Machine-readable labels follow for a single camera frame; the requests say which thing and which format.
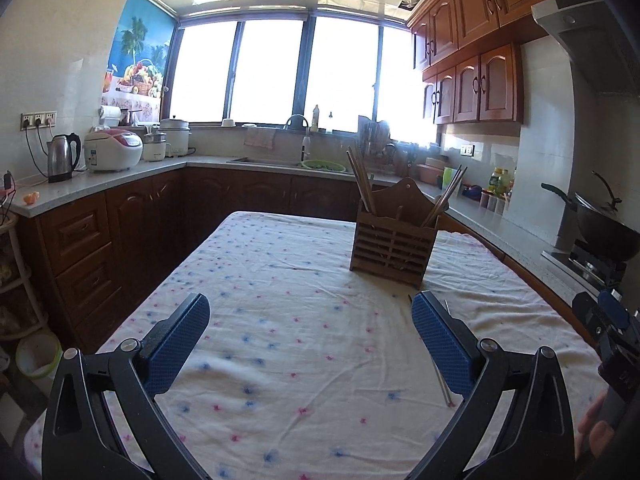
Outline grey metal chopstick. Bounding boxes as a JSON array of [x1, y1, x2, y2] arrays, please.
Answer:
[[410, 290, 454, 408]]

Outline right human hand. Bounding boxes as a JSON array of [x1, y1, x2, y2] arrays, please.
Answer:
[[575, 392, 615, 460]]

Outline gas stove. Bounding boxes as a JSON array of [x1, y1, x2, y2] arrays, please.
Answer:
[[541, 240, 627, 296]]

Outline white waste bin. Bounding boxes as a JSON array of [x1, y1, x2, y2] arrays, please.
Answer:
[[15, 330, 62, 379]]

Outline black wok with lid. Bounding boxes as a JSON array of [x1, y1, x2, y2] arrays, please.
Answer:
[[540, 170, 639, 262]]

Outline lower dark wooden cabinets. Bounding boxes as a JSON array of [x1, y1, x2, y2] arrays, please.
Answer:
[[18, 167, 360, 351]]

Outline cooking oil bottle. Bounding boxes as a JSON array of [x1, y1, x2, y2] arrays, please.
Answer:
[[487, 167, 512, 196]]

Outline white green pitcher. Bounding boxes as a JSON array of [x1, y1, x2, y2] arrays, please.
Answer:
[[442, 167, 458, 191]]

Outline floral white tablecloth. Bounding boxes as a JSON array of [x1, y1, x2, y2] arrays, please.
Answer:
[[22, 210, 609, 480]]

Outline wooden utensil holder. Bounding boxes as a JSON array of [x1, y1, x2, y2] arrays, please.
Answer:
[[349, 178, 437, 288]]

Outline pink plastic basin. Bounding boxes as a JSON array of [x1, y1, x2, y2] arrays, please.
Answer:
[[416, 157, 445, 188]]

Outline steel electric kettle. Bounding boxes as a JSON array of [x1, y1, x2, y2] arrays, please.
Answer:
[[48, 132, 81, 183]]

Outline dish drying rack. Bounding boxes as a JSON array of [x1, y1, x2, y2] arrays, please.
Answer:
[[357, 115, 418, 177]]

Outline white red rice cooker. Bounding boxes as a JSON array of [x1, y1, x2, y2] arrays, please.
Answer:
[[84, 128, 143, 172]]

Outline small white cooker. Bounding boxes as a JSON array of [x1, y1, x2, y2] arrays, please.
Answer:
[[142, 131, 167, 162]]

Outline steel range hood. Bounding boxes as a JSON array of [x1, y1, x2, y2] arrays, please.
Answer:
[[532, 0, 639, 96]]

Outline large white pot cooker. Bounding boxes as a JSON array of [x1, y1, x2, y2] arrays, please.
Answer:
[[160, 118, 191, 157]]

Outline upper wooden cabinets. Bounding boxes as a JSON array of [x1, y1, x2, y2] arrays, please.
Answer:
[[408, 0, 546, 125]]

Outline green plastic basin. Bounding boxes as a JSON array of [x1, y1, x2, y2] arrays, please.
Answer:
[[300, 159, 346, 174]]

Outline chrome sink faucet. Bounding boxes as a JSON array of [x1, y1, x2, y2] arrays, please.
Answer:
[[284, 114, 311, 162]]

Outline fruit beach window poster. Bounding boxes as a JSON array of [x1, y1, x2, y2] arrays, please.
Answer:
[[101, 0, 176, 124]]

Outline wall power outlet strip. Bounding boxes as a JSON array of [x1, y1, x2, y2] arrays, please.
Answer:
[[20, 110, 58, 130]]

